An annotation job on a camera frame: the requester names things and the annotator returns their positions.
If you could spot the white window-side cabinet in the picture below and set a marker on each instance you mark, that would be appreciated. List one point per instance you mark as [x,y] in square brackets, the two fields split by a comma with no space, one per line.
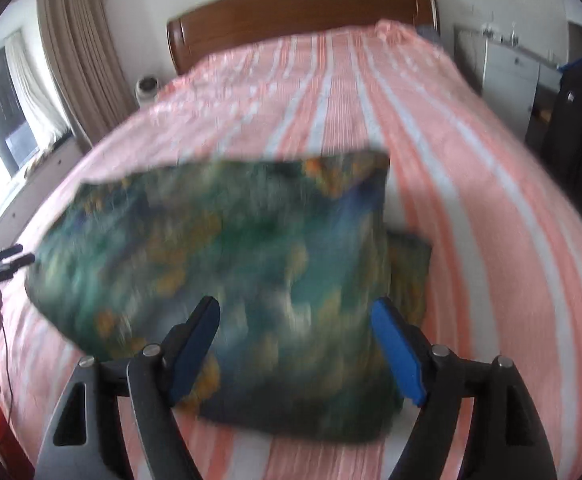
[30,192]

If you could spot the white bedside drawer cabinet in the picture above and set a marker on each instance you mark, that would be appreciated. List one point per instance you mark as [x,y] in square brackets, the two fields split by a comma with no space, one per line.
[511,80]

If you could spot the beige curtain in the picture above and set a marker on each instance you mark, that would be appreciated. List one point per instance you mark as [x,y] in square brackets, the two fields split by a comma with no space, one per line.
[87,72]

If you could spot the brown wooden headboard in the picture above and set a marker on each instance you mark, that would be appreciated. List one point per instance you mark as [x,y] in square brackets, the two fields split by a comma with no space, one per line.
[226,24]

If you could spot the white round fan heater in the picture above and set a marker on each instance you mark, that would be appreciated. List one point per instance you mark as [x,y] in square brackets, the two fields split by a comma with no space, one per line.
[146,90]

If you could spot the green patterned silk jacket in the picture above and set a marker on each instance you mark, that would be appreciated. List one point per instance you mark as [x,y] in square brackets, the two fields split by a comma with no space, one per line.
[294,252]

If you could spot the pink striped bed sheet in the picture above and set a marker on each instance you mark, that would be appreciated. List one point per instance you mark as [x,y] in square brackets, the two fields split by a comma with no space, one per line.
[505,275]

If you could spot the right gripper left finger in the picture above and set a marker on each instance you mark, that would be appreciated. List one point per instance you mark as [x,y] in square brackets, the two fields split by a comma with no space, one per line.
[85,439]

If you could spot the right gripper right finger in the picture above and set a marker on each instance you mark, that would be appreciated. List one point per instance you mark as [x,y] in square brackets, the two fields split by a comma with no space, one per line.
[506,438]

